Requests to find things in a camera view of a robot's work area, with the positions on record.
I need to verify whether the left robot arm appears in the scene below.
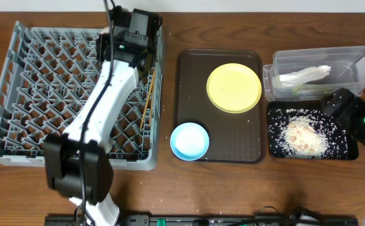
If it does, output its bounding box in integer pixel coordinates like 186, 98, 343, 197
43, 27, 163, 225

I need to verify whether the light blue bowl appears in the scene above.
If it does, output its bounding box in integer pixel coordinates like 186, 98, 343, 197
170, 122, 210, 161

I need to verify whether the spilled rice pile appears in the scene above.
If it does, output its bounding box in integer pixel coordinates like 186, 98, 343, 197
277, 116, 329, 158

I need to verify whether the clear plastic bin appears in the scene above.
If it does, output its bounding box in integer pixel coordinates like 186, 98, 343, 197
263, 46, 365, 102

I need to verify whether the black equipment rail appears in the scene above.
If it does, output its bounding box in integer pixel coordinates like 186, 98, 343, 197
44, 208, 359, 226

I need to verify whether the grey dishwasher rack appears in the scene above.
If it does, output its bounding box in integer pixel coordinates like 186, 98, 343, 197
0, 23, 163, 171

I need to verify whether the wooden chopstick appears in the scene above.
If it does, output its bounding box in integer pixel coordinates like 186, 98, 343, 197
149, 91, 154, 127
140, 68, 156, 130

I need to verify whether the dark brown serving tray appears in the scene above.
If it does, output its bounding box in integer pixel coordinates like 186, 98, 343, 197
174, 49, 266, 164

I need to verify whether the yellow plate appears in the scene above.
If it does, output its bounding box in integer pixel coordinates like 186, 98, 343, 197
206, 63, 262, 114

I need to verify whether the white napkin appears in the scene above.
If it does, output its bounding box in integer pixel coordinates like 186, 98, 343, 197
278, 65, 331, 87

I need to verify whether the black tray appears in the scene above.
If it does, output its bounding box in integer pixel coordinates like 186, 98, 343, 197
267, 100, 359, 160

